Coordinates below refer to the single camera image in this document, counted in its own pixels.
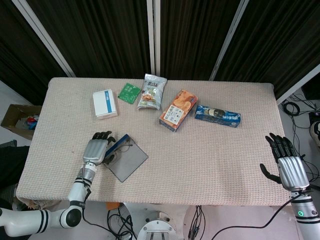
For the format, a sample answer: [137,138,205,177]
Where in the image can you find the dark brown curtain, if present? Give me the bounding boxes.
[159,0,242,81]
[26,0,153,78]
[217,0,320,101]
[0,0,69,106]

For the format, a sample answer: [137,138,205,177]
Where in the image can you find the pink waffle tablecloth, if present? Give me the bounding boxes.
[15,76,295,207]

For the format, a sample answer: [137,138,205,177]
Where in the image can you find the white metal frame post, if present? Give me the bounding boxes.
[152,0,161,76]
[209,0,256,81]
[12,0,76,78]
[146,0,156,75]

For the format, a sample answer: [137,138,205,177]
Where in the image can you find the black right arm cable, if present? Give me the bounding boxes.
[212,191,311,240]

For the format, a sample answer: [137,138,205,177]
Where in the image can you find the white and black sneaker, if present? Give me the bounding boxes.
[309,120,320,147]

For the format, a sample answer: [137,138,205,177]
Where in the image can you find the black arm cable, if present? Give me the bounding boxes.
[80,169,137,240]
[212,191,311,240]

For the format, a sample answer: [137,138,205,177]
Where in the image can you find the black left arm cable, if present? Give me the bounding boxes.
[80,169,137,240]

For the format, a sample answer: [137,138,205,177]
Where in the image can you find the black floor cables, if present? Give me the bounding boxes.
[281,92,320,141]

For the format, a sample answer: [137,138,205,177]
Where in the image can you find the orange and blue biscuit box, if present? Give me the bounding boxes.
[158,88,198,133]

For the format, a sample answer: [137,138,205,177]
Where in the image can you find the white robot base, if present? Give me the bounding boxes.
[122,202,201,240]

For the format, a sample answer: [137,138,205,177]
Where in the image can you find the white box with blue stripe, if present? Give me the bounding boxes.
[92,89,119,120]

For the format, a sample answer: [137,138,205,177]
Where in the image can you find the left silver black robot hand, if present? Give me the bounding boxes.
[82,130,117,166]

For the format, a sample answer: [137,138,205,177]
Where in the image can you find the black cable tangle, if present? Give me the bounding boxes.
[106,208,137,240]

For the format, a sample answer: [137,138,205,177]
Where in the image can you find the green flat packet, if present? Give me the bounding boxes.
[117,82,140,104]

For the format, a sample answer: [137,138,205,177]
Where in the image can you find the white metal frame beam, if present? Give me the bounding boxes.
[276,63,320,105]

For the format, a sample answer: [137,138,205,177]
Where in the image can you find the thin-framed eyeglasses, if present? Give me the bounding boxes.
[106,140,134,165]

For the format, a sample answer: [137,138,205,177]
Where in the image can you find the blue cookie package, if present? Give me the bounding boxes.
[194,104,242,129]

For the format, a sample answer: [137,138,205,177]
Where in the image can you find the silver snack bag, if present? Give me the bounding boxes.
[136,73,168,111]

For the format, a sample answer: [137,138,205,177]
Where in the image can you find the red and blue plastic item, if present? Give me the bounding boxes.
[25,116,39,130]

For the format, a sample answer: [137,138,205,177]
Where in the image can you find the black cable bundle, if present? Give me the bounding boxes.
[188,205,204,240]

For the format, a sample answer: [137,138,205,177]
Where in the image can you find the brown cardboard box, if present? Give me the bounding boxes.
[0,103,43,141]

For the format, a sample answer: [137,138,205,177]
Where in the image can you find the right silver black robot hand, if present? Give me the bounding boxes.
[259,132,311,191]

